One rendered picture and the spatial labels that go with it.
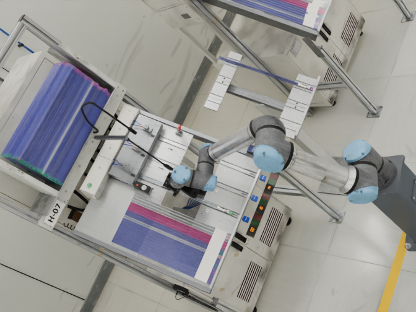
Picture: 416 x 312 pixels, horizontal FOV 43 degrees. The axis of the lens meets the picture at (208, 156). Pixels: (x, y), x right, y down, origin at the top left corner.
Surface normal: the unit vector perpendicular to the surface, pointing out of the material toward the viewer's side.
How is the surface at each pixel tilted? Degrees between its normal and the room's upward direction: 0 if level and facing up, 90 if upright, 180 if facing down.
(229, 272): 90
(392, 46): 0
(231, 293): 90
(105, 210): 43
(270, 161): 83
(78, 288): 90
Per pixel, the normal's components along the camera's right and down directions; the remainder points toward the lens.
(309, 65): 0.64, 0.03
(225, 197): -0.05, -0.34
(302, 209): -0.65, -0.50
